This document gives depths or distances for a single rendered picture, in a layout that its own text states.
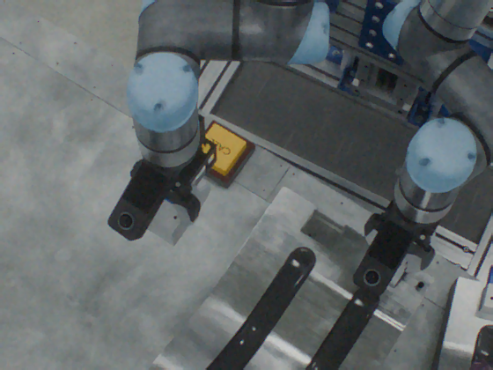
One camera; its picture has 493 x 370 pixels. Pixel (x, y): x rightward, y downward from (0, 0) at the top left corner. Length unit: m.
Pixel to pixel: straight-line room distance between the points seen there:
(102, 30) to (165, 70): 1.57
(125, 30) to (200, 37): 1.51
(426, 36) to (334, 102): 1.14
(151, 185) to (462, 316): 0.52
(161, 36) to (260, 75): 1.21
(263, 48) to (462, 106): 0.24
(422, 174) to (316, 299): 0.37
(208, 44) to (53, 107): 0.56
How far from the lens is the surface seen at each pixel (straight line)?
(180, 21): 1.13
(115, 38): 2.63
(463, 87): 1.17
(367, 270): 1.27
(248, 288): 1.42
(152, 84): 1.07
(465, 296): 1.49
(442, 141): 1.11
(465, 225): 2.23
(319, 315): 1.41
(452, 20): 1.15
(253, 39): 1.13
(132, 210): 1.24
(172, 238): 1.39
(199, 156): 1.27
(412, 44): 1.20
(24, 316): 1.53
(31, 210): 1.58
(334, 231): 1.48
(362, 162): 2.24
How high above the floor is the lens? 2.25
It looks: 68 degrees down
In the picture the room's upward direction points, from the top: 2 degrees clockwise
